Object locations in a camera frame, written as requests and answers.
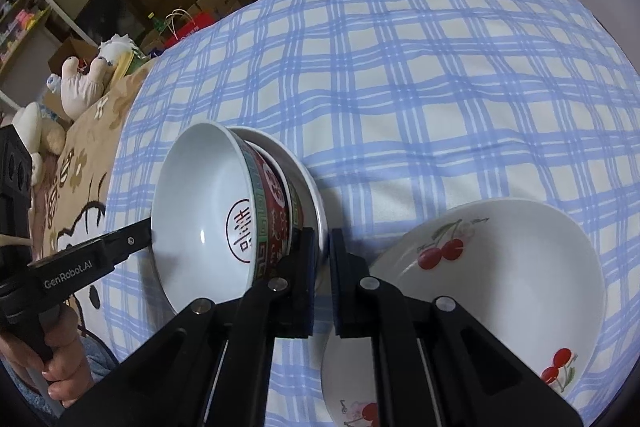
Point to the green bottle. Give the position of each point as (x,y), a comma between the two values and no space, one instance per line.
(157,24)

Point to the beige cartoon-print blanket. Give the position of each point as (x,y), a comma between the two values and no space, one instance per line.
(80,187)

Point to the green and yellow toy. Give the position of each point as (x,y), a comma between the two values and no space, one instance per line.
(130,64)

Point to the brown cardboard box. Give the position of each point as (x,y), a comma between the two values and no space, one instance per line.
(220,2)

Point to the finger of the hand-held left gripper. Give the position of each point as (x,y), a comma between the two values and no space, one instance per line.
(130,241)

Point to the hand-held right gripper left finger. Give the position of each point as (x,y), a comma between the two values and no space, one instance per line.
(302,287)

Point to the beige plush toy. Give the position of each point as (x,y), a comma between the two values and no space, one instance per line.
(40,132)

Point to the large plain white bowl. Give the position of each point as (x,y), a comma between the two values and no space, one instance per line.
(312,207)

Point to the red paper bag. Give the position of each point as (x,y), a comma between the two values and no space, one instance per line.
(187,32)

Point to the open cardboard box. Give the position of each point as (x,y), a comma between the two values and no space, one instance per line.
(75,49)

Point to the pale pink plush toy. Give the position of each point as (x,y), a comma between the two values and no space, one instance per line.
(80,92)

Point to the white toy shelf rack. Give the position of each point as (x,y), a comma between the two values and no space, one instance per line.
(65,14)

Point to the person's left hand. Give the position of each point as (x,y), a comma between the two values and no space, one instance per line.
(65,357)

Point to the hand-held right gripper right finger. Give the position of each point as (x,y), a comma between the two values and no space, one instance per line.
(345,287)

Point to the blue plaid tablecloth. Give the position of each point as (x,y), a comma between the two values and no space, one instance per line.
(425,82)

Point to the fluffy white plush toy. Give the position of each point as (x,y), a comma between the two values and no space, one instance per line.
(115,47)

